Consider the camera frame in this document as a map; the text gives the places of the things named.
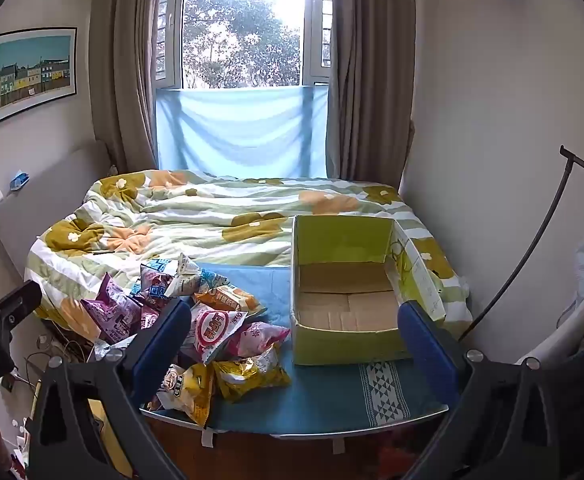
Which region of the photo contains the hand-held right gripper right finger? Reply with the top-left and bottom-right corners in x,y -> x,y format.
397,300 -> 573,480

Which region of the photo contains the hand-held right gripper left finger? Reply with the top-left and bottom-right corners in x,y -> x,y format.
24,299 -> 193,480

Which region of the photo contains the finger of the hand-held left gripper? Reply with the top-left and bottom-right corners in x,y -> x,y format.
0,280 -> 43,333

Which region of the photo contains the pink and white snack packet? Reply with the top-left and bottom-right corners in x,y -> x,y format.
184,302 -> 248,365

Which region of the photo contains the silver snack packet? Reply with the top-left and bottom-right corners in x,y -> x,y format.
93,337 -> 138,361

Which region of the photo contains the brown snack packet blue label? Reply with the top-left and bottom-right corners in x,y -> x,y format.
138,258 -> 175,311

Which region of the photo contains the yellow snack packet white label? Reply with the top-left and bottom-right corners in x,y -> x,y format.
147,362 -> 216,428

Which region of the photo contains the purple snack packet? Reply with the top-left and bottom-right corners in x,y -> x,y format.
79,272 -> 143,346

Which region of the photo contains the white triangular snack packet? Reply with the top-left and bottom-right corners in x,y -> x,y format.
171,254 -> 205,297
199,267 -> 234,293

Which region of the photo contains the orange snack packet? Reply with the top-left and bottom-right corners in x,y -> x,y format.
193,285 -> 268,318

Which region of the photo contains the green cardboard box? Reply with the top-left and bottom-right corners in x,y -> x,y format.
289,214 -> 447,367

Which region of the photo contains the plain yellow snack packet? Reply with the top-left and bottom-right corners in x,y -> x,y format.
213,346 -> 293,403

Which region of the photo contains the pale mauve snack packet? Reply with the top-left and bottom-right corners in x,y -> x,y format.
229,321 -> 291,361

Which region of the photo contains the grey headboard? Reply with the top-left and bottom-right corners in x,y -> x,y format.
0,140 -> 115,281

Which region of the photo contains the teal tablecloth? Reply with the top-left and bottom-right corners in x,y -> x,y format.
142,262 -> 450,433

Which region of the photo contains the yellow box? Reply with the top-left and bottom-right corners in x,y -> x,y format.
31,377 -> 134,478

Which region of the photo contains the floral striped blanket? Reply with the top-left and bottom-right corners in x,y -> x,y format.
24,169 -> 473,341

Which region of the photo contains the white drying rack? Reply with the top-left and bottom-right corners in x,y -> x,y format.
514,252 -> 584,366

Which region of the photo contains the framed houses picture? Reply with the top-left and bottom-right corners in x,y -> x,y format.
0,26 -> 79,129

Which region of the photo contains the light blue window cloth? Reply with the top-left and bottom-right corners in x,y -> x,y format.
154,85 -> 330,181

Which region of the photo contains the brown curtain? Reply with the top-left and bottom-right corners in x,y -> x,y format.
88,0 -> 185,173
324,0 -> 418,188

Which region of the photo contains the window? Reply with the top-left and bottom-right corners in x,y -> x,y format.
154,0 -> 335,92

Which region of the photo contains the tangle of floor cables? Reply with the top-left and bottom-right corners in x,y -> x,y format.
24,332 -> 103,376

